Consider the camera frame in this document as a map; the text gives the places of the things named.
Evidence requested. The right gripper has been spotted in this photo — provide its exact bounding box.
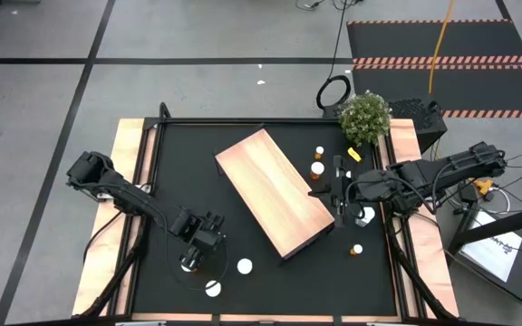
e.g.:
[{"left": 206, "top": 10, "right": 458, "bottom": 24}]
[{"left": 308, "top": 156, "right": 382, "bottom": 228}]

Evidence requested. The black perforated case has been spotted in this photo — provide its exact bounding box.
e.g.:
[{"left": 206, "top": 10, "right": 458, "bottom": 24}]
[{"left": 387, "top": 97, "right": 449, "bottom": 155}]

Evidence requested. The black table frame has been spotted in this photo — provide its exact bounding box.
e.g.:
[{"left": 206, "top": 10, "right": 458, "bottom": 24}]
[{"left": 72, "top": 101, "right": 459, "bottom": 326}]

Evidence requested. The yellow cable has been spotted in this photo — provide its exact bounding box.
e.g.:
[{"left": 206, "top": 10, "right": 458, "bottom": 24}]
[{"left": 427, "top": 0, "right": 456, "bottom": 95}]

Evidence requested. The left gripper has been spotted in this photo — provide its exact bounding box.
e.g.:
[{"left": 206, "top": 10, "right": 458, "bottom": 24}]
[{"left": 169, "top": 207, "right": 227, "bottom": 273}]

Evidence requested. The light wooden board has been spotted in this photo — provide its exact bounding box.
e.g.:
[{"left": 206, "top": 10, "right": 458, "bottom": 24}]
[{"left": 214, "top": 128, "right": 337, "bottom": 261}]

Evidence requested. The white bottle with blue label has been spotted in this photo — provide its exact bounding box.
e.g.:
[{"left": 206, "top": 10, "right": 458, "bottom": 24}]
[{"left": 354, "top": 206, "right": 377, "bottom": 228}]

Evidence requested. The white paper sheet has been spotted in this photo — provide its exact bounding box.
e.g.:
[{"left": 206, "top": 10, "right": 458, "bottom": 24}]
[{"left": 459, "top": 210, "right": 522, "bottom": 283}]

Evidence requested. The black cable bundle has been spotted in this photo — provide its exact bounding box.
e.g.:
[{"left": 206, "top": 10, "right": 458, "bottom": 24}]
[{"left": 295, "top": 0, "right": 366, "bottom": 13}]

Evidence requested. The black mat with orange stripes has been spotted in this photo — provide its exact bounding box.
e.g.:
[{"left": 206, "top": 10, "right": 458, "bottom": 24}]
[
  {"left": 352, "top": 62, "right": 522, "bottom": 120},
  {"left": 345, "top": 19, "right": 522, "bottom": 64}
]

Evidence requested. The yellow plug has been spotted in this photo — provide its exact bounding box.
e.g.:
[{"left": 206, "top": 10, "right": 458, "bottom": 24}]
[{"left": 472, "top": 177, "right": 496, "bottom": 197}]

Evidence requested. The potted green plant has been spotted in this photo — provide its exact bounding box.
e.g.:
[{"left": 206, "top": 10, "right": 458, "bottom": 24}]
[{"left": 336, "top": 90, "right": 392, "bottom": 147}]

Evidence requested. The black cable with loop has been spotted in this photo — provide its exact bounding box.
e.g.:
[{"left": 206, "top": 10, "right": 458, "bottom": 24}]
[{"left": 315, "top": 0, "right": 353, "bottom": 111}]

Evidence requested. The black table mat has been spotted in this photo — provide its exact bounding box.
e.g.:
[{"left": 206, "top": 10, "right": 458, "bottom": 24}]
[{"left": 132, "top": 121, "right": 398, "bottom": 317}]

